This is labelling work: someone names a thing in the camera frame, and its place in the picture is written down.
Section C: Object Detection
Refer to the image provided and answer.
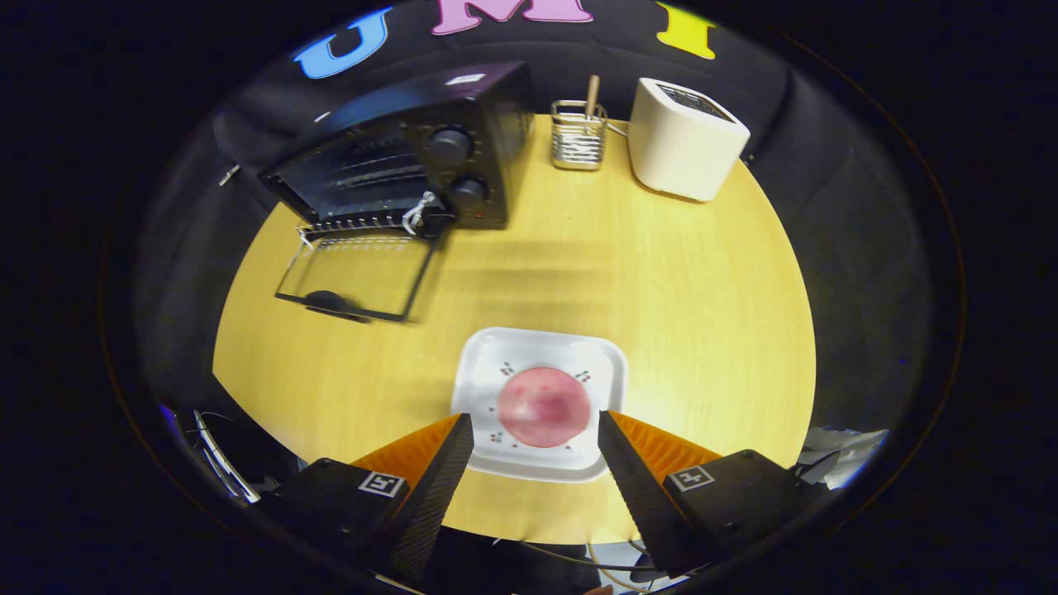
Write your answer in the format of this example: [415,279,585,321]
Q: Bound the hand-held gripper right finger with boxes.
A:
[597,409,817,579]

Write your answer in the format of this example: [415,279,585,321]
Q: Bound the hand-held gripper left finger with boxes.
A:
[273,412,476,589]

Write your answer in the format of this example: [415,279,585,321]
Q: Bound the pink ham slice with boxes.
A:
[497,367,592,449]

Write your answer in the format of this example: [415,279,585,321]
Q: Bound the white square plate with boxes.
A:
[450,327,629,484]

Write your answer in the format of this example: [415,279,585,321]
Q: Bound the black toaster oven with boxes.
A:
[259,59,536,325]

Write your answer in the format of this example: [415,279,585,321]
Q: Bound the white bread toaster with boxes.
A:
[627,77,751,203]

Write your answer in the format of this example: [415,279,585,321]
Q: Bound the crumpled white plastic sheet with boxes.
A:
[798,426,890,490]

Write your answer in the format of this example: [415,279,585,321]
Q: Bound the thin white cable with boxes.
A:
[496,537,662,593]

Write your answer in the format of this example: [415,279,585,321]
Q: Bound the white string tie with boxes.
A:
[402,191,437,236]

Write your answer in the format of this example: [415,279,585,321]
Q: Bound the wire mesh utensil holder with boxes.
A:
[550,99,609,172]

